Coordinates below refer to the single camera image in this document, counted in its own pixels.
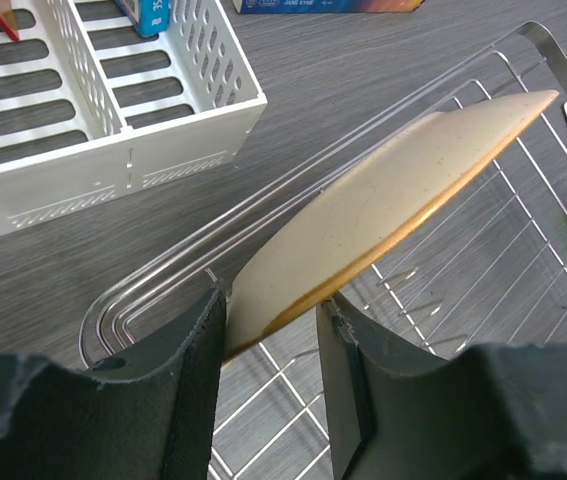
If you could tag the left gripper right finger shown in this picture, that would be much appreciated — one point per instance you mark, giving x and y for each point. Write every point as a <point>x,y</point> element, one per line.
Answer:
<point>396,411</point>

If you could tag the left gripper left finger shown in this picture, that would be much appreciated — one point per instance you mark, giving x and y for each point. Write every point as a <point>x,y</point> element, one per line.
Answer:
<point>146,412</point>

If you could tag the beige bird pattern plate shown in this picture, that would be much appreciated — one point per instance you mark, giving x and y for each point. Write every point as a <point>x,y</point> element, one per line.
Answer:
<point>368,211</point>

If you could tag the white mesh file organizer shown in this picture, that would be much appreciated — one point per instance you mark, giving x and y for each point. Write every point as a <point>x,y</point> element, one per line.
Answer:
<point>86,117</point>

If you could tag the blue white book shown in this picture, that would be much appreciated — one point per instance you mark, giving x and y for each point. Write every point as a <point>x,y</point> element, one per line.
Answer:
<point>148,17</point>

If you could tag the dark blue paperback book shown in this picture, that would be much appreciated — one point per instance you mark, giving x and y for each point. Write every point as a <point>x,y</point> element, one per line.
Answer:
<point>325,6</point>

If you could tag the orange illustrated book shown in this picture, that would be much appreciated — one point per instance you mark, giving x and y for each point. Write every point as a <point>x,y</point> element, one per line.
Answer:
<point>8,21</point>

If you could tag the metal wire dish rack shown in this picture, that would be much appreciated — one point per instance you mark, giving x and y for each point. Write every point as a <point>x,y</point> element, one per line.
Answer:
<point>490,266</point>

